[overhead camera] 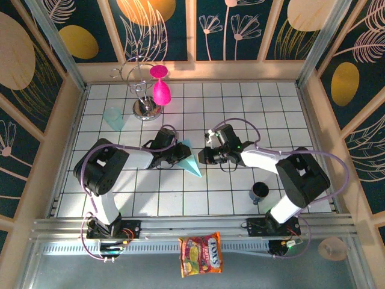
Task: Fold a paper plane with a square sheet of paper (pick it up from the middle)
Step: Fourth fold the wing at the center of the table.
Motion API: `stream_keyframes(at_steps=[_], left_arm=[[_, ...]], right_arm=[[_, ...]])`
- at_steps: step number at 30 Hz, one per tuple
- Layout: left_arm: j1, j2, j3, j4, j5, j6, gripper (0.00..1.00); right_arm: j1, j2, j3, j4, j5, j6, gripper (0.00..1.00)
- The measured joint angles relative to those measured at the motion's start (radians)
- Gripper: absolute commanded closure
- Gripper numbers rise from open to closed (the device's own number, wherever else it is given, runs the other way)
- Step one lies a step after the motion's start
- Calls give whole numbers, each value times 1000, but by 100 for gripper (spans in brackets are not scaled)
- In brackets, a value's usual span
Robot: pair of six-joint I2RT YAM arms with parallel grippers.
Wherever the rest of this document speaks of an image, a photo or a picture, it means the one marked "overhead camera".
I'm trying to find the chrome wire glass rack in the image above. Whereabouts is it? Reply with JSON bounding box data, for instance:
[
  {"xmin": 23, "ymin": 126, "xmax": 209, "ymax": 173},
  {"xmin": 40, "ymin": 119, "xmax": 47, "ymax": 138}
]
[{"xmin": 109, "ymin": 55, "xmax": 165, "ymax": 122}]

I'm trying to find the dark mug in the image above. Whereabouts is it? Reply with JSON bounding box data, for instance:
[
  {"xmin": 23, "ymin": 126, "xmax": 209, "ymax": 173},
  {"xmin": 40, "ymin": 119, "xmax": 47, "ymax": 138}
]
[{"xmin": 248, "ymin": 181, "xmax": 270, "ymax": 206}]

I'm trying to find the orange Fox's candy bag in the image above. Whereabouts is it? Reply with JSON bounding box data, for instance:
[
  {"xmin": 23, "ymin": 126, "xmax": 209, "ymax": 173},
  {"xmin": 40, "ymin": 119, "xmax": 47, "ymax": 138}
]
[{"xmin": 178, "ymin": 231, "xmax": 224, "ymax": 278}]

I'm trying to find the light blue cloth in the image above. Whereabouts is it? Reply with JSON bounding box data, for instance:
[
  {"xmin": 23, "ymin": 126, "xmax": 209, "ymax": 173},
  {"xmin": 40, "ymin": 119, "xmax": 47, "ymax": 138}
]
[{"xmin": 177, "ymin": 138, "xmax": 202, "ymax": 178}]

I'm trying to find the aluminium mounting rail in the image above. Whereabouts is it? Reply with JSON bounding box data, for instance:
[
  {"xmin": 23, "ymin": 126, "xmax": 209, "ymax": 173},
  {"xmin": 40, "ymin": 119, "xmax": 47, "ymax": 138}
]
[{"xmin": 29, "ymin": 214, "xmax": 362, "ymax": 241}]

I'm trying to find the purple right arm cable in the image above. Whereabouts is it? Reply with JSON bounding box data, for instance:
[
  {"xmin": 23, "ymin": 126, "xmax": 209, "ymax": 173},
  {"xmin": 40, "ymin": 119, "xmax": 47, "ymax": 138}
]
[{"xmin": 215, "ymin": 117, "xmax": 350, "ymax": 259}]

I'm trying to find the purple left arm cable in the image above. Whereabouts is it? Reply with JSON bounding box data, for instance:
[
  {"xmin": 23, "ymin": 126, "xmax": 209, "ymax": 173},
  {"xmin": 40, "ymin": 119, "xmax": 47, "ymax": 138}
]
[{"xmin": 80, "ymin": 125, "xmax": 179, "ymax": 263}]

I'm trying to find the translucent teal plastic cup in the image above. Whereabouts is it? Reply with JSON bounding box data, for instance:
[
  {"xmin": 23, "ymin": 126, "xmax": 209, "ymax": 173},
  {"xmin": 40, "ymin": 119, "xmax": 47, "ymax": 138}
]
[{"xmin": 103, "ymin": 107, "xmax": 126, "ymax": 132}]

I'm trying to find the perforated metal cable duct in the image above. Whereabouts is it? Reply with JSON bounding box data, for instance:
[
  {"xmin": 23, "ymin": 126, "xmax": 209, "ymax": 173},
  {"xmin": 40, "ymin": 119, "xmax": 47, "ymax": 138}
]
[{"xmin": 42, "ymin": 242, "xmax": 271, "ymax": 256}]

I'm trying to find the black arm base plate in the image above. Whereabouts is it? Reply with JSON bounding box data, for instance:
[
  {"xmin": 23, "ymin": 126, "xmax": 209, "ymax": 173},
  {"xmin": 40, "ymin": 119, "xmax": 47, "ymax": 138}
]
[
  {"xmin": 245, "ymin": 217, "xmax": 301, "ymax": 237},
  {"xmin": 86, "ymin": 219, "xmax": 142, "ymax": 240}
]

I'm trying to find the pink wine glass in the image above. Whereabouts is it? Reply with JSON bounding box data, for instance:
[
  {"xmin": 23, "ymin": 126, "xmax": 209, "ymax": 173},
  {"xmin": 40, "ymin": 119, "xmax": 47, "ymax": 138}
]
[{"xmin": 149, "ymin": 65, "xmax": 173, "ymax": 107}]

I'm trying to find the clear peach wine glass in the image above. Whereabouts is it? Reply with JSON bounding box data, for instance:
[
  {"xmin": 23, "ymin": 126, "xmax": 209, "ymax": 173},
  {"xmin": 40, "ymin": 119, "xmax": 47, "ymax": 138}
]
[{"xmin": 318, "ymin": 236, "xmax": 350, "ymax": 261}]

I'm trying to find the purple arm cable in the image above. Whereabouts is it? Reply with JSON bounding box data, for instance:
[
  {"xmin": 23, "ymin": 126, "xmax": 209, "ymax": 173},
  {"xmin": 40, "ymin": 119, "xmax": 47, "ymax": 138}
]
[
  {"xmin": 80, "ymin": 125, "xmax": 179, "ymax": 263},
  {"xmin": 215, "ymin": 117, "xmax": 350, "ymax": 259}
]

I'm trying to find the aluminium frame post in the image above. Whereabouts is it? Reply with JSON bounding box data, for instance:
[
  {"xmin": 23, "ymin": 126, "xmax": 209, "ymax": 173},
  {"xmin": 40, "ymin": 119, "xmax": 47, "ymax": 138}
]
[
  {"xmin": 296, "ymin": 0, "xmax": 353, "ymax": 87},
  {"xmin": 25, "ymin": 0, "xmax": 88, "ymax": 91}
]

